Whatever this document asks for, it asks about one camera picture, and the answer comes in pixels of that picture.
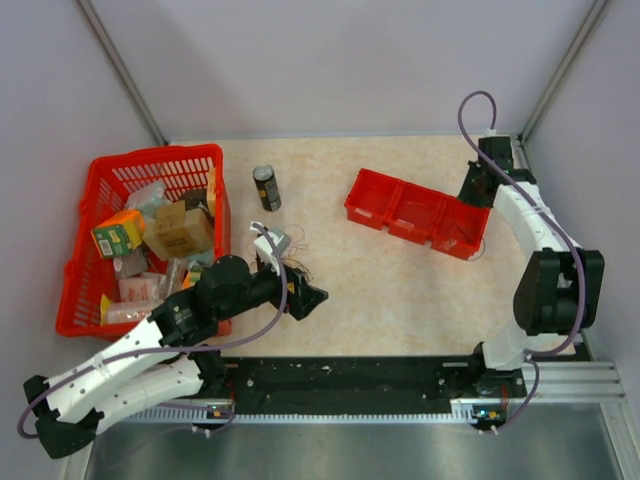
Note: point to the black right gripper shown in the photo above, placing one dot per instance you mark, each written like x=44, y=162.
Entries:
x=464, y=193

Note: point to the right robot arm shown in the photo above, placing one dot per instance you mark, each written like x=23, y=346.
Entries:
x=558, y=293

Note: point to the green orange carton box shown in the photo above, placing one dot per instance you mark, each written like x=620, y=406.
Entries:
x=119, y=235

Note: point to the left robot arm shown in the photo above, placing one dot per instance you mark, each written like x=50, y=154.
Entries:
x=164, y=356

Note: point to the pink snack packet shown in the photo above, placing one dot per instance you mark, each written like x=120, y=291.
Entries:
x=138, y=296

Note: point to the black drink can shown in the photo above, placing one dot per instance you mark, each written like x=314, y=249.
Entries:
x=266, y=184

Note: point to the red three-compartment bin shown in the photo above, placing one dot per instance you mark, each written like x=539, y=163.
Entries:
x=417, y=214

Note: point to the brown cardboard box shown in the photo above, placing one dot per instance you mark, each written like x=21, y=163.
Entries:
x=178, y=232

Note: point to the red plastic shopping basket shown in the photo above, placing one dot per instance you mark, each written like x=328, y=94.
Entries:
x=88, y=278

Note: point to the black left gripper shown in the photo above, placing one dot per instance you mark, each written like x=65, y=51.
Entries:
x=305, y=296

